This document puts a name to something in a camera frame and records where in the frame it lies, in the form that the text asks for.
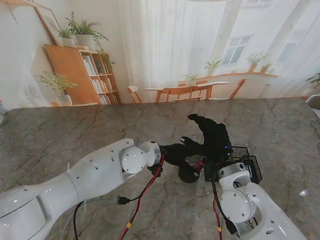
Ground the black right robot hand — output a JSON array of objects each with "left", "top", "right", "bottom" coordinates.
[{"left": 179, "top": 113, "right": 234, "bottom": 163}]

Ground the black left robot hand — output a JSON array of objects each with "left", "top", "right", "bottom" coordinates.
[{"left": 159, "top": 142, "right": 205, "bottom": 172}]

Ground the red marker with white label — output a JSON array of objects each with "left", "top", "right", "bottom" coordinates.
[{"left": 188, "top": 159, "right": 204, "bottom": 171}]

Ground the black mesh pen cup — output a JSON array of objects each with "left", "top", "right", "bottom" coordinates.
[{"left": 177, "top": 156, "right": 201, "bottom": 184}]

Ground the black mesh desk organizer tray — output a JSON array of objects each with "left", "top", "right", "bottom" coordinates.
[{"left": 203, "top": 146, "right": 263, "bottom": 185}]

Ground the white rounded chair back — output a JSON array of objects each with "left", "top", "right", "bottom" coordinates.
[{"left": 305, "top": 94, "right": 320, "bottom": 110}]

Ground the printed room scene backdrop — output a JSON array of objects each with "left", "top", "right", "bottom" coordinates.
[{"left": 0, "top": 0, "right": 320, "bottom": 110}]

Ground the clear bottle with red cap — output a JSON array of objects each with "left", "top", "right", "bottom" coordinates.
[{"left": 0, "top": 99, "right": 8, "bottom": 126}]

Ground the red and black left arm cable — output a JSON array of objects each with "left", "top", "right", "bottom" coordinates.
[{"left": 72, "top": 154, "right": 166, "bottom": 240}]

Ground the red and black arm cable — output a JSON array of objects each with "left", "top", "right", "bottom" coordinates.
[
  {"left": 72, "top": 154, "right": 166, "bottom": 240},
  {"left": 211, "top": 159, "right": 241, "bottom": 240}
]

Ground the red and black right arm cable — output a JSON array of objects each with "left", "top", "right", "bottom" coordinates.
[{"left": 211, "top": 159, "right": 241, "bottom": 240}]

